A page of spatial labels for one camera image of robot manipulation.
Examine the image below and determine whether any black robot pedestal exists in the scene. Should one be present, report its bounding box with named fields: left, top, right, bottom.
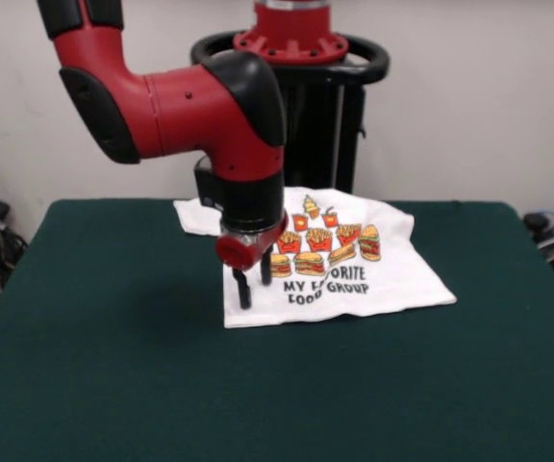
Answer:
left=189, top=31, right=391, bottom=201

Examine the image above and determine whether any dark green table cloth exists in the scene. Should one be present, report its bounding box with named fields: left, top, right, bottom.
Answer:
left=0, top=199, right=554, bottom=462

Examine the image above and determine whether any white printed t-shirt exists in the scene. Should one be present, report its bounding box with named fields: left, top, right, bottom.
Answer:
left=173, top=186, right=458, bottom=330

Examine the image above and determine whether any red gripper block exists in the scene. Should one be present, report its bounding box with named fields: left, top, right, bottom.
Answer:
left=215, top=211, right=290, bottom=311

